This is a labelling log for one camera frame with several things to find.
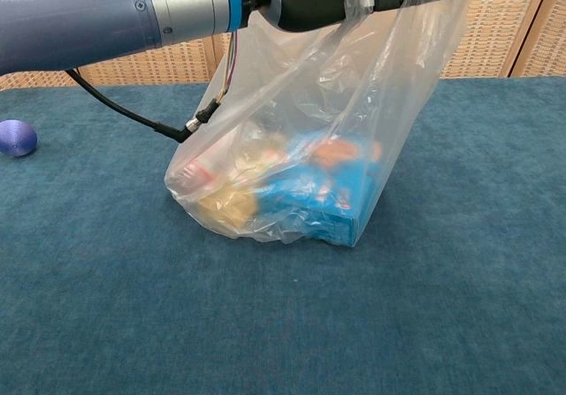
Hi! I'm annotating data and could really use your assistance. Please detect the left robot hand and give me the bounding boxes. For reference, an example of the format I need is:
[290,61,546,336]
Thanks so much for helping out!
[238,0,474,33]

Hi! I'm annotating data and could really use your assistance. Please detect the transparent plastic carrier bag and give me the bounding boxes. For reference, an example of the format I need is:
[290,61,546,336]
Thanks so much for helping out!
[164,0,484,248]

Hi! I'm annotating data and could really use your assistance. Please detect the red and white snack pack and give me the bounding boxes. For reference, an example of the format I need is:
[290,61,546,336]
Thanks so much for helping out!
[181,136,249,192]

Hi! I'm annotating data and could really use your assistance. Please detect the yellow bottle with colourful label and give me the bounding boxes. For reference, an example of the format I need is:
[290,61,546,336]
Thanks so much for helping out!
[196,141,284,232]

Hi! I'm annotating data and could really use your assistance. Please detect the blue cookie box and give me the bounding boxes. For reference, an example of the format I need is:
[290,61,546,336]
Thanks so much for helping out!
[256,132,385,249]

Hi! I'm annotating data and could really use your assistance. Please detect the blue-purple egg-shaped ball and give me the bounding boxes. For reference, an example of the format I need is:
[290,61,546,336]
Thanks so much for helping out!
[0,119,39,158]

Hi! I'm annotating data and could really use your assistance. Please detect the teal velvet table cloth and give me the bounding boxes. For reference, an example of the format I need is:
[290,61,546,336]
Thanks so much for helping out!
[0,75,566,395]

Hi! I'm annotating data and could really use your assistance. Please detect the coloured left wrist wires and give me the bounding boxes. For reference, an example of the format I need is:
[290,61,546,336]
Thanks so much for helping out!
[211,30,241,104]

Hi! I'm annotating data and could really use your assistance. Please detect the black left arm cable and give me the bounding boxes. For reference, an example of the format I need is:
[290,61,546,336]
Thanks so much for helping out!
[65,68,218,144]

